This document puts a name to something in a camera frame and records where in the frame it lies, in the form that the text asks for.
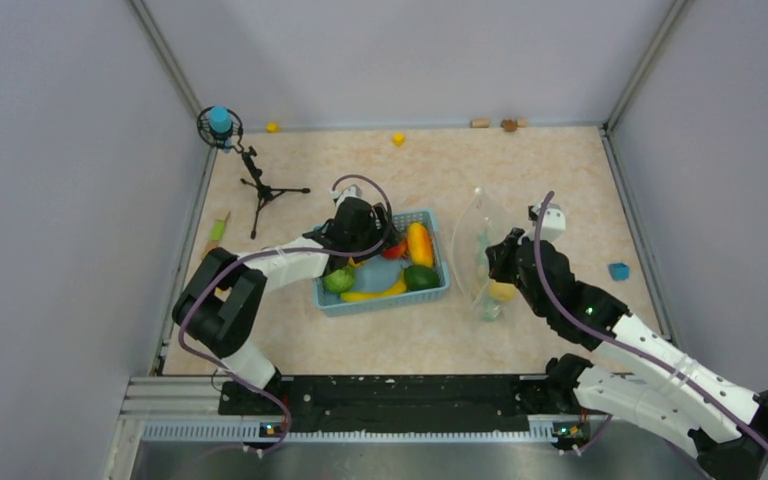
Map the green lime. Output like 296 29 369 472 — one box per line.
403 265 441 292

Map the blue small block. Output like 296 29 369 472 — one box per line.
608 262 631 282

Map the light blue plastic basket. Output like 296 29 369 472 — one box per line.
311 209 453 318

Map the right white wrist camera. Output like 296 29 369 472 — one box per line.
526 203 566 242

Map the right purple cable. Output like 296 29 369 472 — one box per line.
532 191 768 480

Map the yellow banana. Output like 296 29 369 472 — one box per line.
340 276 408 303

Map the clear zip top bag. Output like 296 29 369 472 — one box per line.
450 187 518 322

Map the red apple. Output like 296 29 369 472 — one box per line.
381 239 408 260

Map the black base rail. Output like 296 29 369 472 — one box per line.
218 374 585 434

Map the orange yellow mango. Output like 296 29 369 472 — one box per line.
406 222 434 268

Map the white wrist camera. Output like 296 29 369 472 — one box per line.
330 184 362 205
526 203 566 242

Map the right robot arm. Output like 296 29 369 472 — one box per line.
485 228 768 479

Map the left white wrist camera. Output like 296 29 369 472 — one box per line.
330 184 362 205

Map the green wooden stick toy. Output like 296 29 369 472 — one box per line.
202 211 231 257

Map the blue microphone on tripod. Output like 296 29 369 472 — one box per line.
196 105 311 240

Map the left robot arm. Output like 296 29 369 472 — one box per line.
172 196 396 414

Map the brown nut at wall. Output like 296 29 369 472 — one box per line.
500 119 519 133

